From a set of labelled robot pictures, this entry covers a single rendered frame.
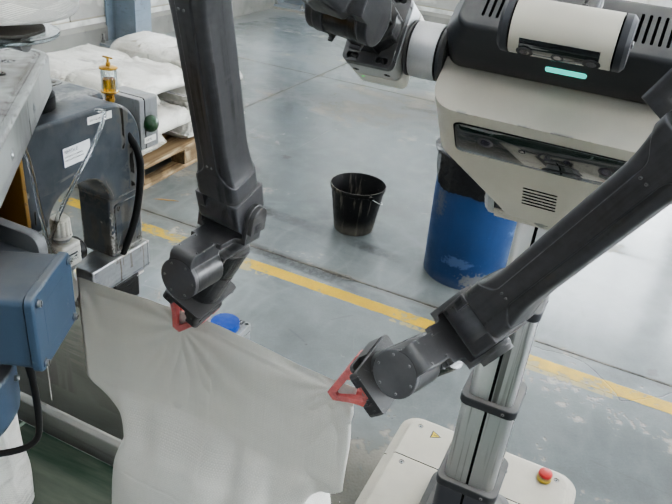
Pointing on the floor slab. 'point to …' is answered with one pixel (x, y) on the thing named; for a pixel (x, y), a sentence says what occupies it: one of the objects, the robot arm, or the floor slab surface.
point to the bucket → (356, 202)
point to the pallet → (185, 151)
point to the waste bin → (463, 229)
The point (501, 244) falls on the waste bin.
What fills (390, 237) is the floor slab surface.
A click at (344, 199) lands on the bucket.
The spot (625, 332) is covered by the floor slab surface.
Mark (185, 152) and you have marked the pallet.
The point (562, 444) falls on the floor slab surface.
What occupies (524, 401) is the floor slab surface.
